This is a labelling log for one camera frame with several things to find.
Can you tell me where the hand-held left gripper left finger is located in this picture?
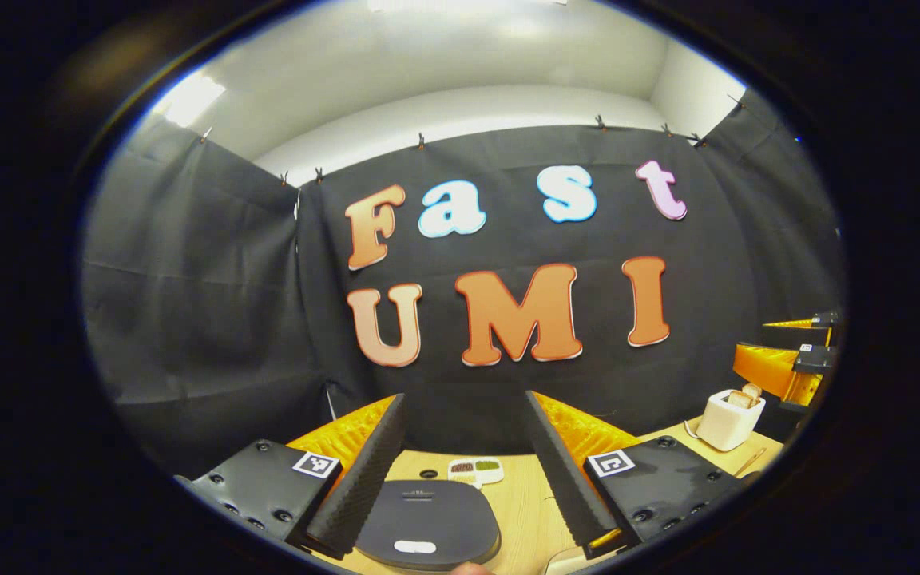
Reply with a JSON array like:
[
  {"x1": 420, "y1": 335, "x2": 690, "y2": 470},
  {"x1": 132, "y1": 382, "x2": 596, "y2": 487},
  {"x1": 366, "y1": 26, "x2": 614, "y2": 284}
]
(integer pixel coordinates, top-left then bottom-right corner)
[{"x1": 175, "y1": 393, "x2": 409, "y2": 560}]

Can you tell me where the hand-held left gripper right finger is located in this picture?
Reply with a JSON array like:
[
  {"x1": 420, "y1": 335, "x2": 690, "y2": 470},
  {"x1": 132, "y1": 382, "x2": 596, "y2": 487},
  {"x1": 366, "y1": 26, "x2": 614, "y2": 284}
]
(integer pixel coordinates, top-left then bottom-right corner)
[{"x1": 524, "y1": 390, "x2": 756, "y2": 558}]

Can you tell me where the dark grey rice cooker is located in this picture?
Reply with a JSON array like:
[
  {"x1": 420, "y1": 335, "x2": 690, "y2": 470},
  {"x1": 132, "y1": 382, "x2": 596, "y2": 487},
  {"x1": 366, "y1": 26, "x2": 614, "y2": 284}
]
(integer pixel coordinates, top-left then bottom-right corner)
[{"x1": 355, "y1": 479, "x2": 502, "y2": 572}]

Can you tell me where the white toaster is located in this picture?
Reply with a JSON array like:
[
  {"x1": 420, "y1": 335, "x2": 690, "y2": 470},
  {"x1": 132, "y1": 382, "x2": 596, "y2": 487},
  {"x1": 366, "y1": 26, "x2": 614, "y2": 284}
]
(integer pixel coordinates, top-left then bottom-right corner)
[{"x1": 696, "y1": 389, "x2": 767, "y2": 452}]

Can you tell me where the white divided grain dish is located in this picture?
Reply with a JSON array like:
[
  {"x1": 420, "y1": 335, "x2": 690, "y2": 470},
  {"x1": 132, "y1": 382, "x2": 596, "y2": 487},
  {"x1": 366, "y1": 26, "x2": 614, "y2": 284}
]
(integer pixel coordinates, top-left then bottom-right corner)
[{"x1": 447, "y1": 457, "x2": 506, "y2": 488}]

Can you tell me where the black backdrop cloth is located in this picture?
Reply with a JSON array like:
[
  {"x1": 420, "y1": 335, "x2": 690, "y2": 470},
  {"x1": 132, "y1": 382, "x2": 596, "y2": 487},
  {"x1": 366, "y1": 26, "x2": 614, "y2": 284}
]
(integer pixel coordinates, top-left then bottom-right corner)
[{"x1": 83, "y1": 88, "x2": 844, "y2": 480}]

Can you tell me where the row of backdrop clips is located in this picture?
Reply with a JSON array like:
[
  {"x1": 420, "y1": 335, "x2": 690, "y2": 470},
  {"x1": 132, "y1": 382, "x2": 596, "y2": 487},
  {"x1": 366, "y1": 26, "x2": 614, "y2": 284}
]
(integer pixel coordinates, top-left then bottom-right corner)
[{"x1": 200, "y1": 92, "x2": 748, "y2": 186}]

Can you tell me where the ceiling light panel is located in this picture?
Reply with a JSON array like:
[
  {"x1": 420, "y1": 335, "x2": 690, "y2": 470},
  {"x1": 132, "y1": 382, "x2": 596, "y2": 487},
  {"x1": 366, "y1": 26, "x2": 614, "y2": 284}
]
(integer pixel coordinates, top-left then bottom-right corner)
[
  {"x1": 368, "y1": 0, "x2": 569, "y2": 10},
  {"x1": 157, "y1": 72, "x2": 225, "y2": 129}
]

